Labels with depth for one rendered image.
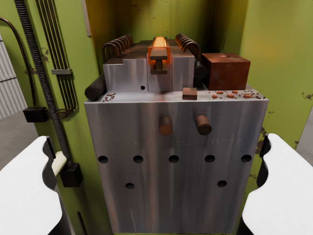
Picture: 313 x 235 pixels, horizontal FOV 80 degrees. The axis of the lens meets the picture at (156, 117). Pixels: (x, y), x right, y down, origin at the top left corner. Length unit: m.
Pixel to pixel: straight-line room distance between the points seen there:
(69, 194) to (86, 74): 0.54
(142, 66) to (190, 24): 0.51
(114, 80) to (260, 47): 0.41
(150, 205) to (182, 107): 0.31
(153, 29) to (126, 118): 0.56
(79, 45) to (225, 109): 0.43
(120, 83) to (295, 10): 0.48
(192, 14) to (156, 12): 0.15
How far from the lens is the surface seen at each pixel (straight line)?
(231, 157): 0.49
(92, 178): 0.84
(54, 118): 0.70
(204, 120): 0.38
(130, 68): 0.43
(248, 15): 0.60
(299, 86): 0.72
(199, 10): 0.91
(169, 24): 0.90
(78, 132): 0.72
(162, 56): 0.32
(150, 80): 0.43
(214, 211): 0.62
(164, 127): 0.37
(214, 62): 0.44
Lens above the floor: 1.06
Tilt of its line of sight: 27 degrees down
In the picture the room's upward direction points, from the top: 2 degrees counter-clockwise
